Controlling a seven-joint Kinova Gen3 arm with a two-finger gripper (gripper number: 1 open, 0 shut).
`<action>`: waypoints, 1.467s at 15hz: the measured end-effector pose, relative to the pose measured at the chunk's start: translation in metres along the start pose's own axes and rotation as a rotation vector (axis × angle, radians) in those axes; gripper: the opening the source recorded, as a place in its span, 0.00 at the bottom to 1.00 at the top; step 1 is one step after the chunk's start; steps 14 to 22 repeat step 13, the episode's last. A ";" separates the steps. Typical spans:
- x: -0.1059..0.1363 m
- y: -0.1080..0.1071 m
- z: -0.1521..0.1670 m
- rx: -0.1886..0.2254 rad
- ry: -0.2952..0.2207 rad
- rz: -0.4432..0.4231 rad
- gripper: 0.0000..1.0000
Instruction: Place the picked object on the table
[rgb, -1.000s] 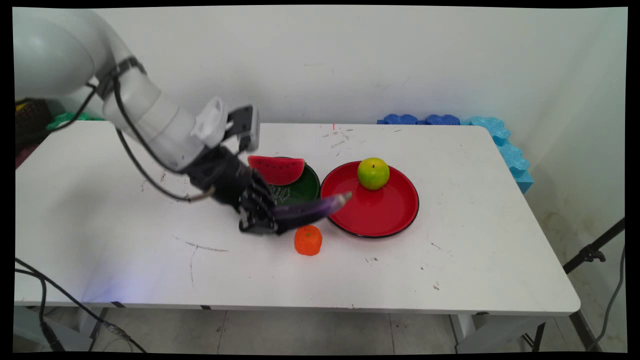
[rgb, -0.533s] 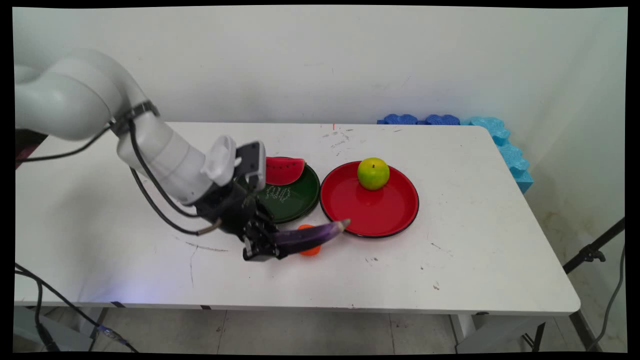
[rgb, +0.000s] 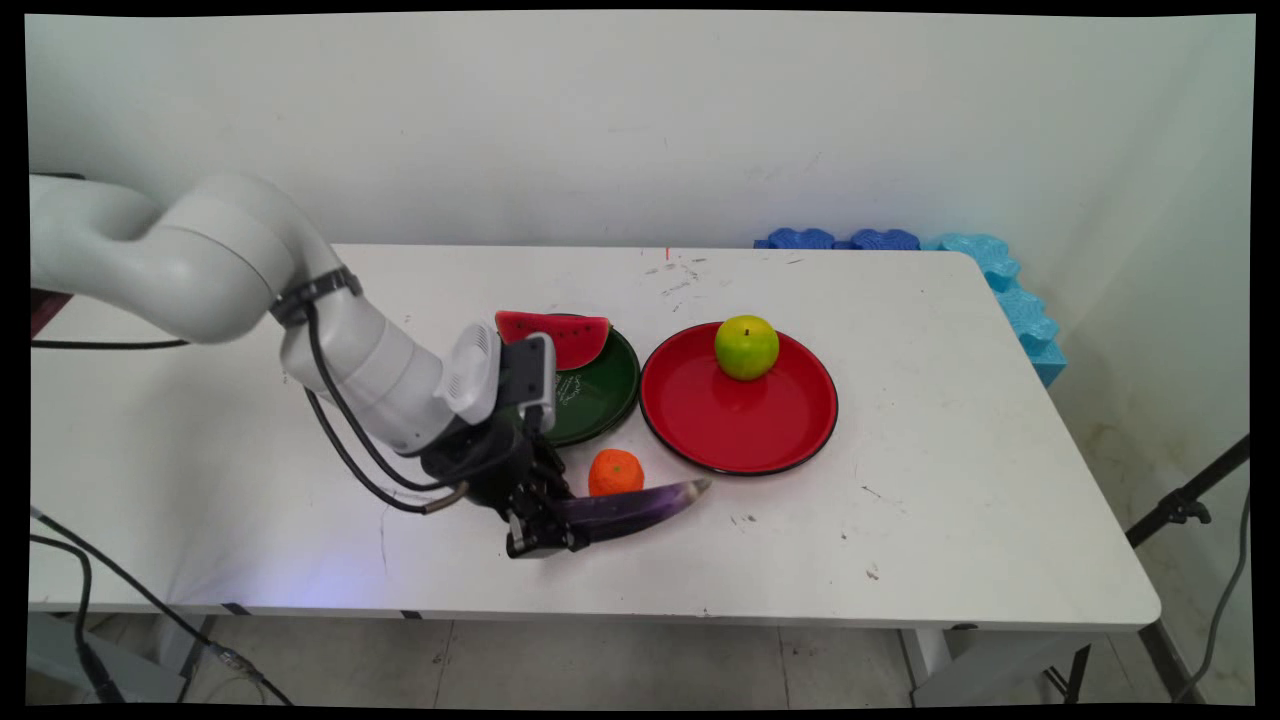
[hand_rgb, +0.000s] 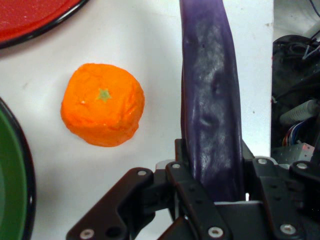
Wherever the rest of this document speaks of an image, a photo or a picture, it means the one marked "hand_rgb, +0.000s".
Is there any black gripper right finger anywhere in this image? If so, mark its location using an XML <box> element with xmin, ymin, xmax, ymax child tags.
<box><xmin>240</xmin><ymin>139</ymin><xmax>320</xmax><ymax>240</ymax></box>

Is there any green plate with black rim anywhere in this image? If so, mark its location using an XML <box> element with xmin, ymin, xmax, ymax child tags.
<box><xmin>0</xmin><ymin>96</ymin><xmax>37</xmax><ymax>240</ymax></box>

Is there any grey corrugated hose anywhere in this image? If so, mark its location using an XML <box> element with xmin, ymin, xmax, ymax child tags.
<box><xmin>278</xmin><ymin>99</ymin><xmax>320</xmax><ymax>126</ymax></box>

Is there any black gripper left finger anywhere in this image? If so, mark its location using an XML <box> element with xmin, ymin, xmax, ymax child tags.
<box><xmin>65</xmin><ymin>138</ymin><xmax>235</xmax><ymax>240</ymax></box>

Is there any coloured wire bundle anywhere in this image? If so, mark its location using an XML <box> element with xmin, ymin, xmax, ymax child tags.
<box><xmin>281</xmin><ymin>120</ymin><xmax>307</xmax><ymax>147</ymax></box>

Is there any grey metal box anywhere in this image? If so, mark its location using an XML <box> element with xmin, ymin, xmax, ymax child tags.
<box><xmin>271</xmin><ymin>142</ymin><xmax>315</xmax><ymax>166</ymax></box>

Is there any orange toy tangerine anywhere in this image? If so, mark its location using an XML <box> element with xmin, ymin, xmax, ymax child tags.
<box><xmin>60</xmin><ymin>62</ymin><xmax>146</xmax><ymax>148</ymax></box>

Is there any red plate with black rim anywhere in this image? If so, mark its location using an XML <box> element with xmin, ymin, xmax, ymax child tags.
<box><xmin>0</xmin><ymin>0</ymin><xmax>90</xmax><ymax>50</ymax></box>

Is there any purple toy eggplant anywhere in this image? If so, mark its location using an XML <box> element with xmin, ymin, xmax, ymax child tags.
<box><xmin>178</xmin><ymin>0</ymin><xmax>245</xmax><ymax>203</ymax></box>

